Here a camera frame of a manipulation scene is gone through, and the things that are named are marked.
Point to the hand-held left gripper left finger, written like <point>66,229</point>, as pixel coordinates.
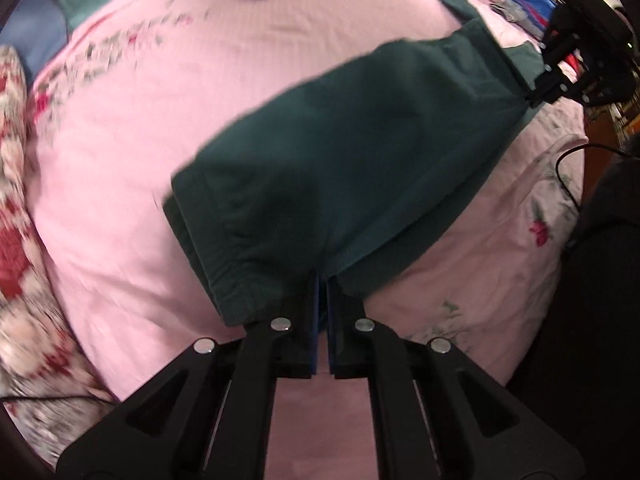
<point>314,330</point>

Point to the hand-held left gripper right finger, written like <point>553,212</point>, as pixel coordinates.
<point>329,330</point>

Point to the pink floral bedsheet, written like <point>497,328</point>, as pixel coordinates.
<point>165,125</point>

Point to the red floral quilt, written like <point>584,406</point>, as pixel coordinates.
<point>20,280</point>

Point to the grey cloth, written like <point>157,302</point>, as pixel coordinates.
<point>509,11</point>

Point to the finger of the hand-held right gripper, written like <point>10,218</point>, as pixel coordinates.
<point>559,50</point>
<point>550,87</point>

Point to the dark green pants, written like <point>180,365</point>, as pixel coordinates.
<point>350,160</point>

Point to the blue pillow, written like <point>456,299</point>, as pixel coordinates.
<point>35,25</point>

